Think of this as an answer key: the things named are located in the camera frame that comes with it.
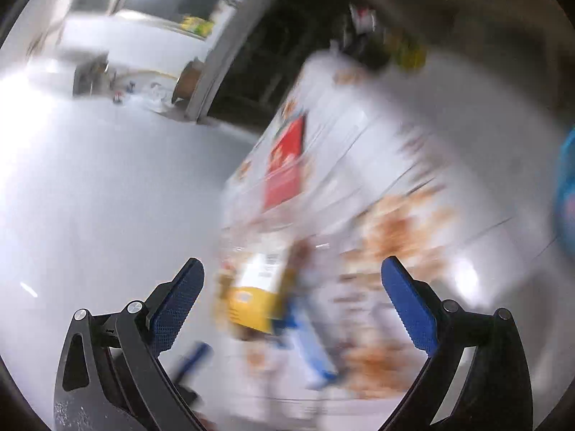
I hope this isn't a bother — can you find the red snack packet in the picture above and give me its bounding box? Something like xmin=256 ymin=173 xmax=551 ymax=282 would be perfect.
xmin=264 ymin=114 xmax=306 ymax=210

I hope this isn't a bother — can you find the floral tablecloth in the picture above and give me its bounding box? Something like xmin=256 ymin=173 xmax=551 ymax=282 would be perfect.
xmin=217 ymin=54 xmax=530 ymax=430

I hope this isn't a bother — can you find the blue plastic basket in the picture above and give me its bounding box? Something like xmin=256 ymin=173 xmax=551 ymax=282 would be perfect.
xmin=553 ymin=129 xmax=575 ymax=258

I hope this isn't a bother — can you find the yellow white snack wrapper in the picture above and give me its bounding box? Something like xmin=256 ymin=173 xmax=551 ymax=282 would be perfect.
xmin=226 ymin=248 xmax=293 ymax=335

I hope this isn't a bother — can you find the blue white toothpaste box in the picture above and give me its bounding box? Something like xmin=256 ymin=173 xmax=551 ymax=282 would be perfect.
xmin=272 ymin=295 xmax=341 ymax=390

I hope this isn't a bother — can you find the dark kitchen counter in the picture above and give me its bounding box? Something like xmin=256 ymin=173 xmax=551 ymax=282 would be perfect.
xmin=186 ymin=0 xmax=345 ymax=133

